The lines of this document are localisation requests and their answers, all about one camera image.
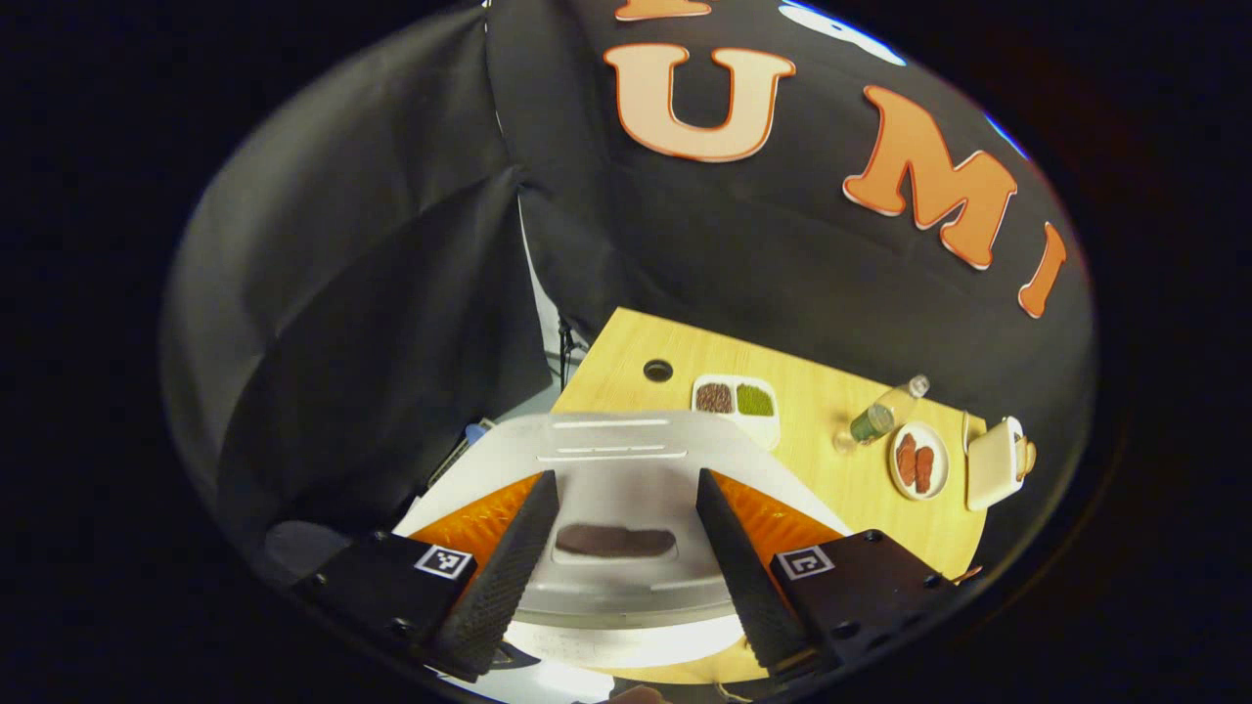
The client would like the white toaster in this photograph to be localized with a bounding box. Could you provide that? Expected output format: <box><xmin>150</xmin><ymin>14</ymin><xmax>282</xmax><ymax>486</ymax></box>
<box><xmin>965</xmin><ymin>417</ymin><xmax>1038</xmax><ymax>512</ymax></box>

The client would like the dark cloth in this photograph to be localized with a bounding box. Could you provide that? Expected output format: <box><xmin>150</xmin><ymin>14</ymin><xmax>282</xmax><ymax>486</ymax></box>
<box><xmin>264</xmin><ymin>520</ymin><xmax>355</xmax><ymax>583</ymax></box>

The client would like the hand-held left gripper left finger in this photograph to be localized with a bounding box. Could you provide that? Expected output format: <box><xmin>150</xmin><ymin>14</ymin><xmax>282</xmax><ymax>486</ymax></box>
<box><xmin>293</xmin><ymin>469</ymin><xmax>560</xmax><ymax>683</ymax></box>

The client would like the divided white grain dish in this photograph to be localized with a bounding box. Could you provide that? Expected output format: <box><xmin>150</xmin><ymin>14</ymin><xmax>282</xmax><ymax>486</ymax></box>
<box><xmin>691</xmin><ymin>374</ymin><xmax>782</xmax><ymax>451</ymax></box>

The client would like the round white plate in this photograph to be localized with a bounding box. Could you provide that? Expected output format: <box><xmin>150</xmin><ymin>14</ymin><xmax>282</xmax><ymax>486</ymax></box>
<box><xmin>888</xmin><ymin>421</ymin><xmax>950</xmax><ymax>502</ymax></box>

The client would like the black backdrop cloth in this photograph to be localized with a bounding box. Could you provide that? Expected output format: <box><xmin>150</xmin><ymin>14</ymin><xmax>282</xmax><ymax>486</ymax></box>
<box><xmin>161</xmin><ymin>0</ymin><xmax>1095</xmax><ymax>549</ymax></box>

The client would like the white rice cooker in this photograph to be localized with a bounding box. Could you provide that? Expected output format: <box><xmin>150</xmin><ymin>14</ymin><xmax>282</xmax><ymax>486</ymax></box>
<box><xmin>396</xmin><ymin>411</ymin><xmax>852</xmax><ymax>671</ymax></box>

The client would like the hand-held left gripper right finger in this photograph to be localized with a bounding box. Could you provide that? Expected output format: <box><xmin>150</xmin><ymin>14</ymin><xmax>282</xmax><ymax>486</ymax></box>
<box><xmin>696</xmin><ymin>467</ymin><xmax>964</xmax><ymax>681</ymax></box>

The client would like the clear plastic water bottle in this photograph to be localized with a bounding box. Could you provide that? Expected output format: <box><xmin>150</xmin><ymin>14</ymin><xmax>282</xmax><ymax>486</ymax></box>
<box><xmin>833</xmin><ymin>374</ymin><xmax>931</xmax><ymax>456</ymax></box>

